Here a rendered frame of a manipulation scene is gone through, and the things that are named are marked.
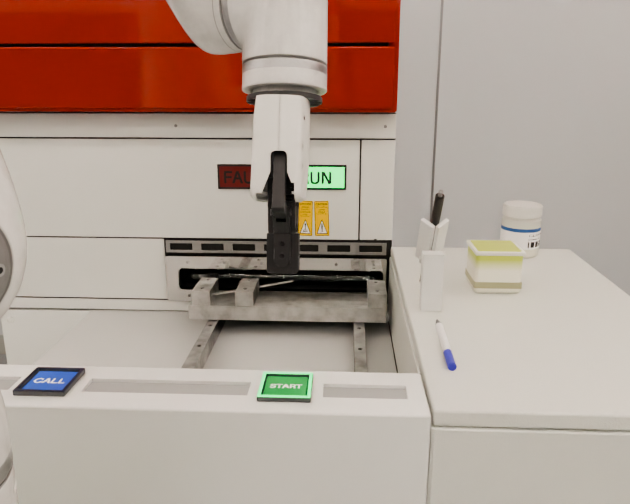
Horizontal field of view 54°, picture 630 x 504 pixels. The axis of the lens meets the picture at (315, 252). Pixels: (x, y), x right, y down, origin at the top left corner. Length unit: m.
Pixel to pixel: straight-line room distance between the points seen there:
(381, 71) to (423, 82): 1.56
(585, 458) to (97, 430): 0.50
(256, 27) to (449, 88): 2.12
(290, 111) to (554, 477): 0.45
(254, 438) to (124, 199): 0.72
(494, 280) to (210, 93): 0.59
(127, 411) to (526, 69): 2.34
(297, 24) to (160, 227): 0.74
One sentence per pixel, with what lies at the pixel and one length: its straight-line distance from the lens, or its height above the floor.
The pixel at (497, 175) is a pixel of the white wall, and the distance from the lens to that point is 2.77.
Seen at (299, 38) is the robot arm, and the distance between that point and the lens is 0.60.
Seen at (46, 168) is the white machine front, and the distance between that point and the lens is 1.33.
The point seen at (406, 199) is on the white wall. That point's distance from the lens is 2.73.
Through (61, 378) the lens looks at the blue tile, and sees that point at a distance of 0.75.
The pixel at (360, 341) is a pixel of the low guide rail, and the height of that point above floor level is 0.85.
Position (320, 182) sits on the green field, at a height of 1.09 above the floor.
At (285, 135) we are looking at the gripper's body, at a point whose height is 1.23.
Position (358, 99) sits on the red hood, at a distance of 1.13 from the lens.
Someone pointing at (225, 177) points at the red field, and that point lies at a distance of 1.21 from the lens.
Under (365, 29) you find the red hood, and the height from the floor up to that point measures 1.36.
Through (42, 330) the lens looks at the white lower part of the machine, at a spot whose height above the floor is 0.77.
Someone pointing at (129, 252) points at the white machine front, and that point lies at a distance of 1.30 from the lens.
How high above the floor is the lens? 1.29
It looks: 16 degrees down
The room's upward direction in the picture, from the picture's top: straight up
